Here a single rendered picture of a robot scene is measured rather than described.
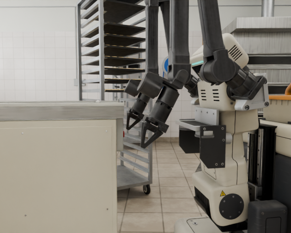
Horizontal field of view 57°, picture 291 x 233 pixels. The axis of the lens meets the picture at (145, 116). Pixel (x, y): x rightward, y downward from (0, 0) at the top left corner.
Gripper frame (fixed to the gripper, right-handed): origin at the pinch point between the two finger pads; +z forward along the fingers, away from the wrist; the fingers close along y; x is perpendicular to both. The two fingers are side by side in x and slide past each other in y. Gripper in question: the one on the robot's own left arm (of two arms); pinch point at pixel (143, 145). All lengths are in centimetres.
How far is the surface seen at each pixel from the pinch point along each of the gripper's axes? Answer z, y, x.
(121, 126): -0.4, -26.1, -5.7
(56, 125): 9.3, -21.2, -28.3
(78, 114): 2.5, -22.1, -23.0
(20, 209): 44, -21, -26
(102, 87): -15, -135, -20
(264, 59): -169, -287, 174
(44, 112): 7.1, -22.0, -34.5
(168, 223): 52, -99, 66
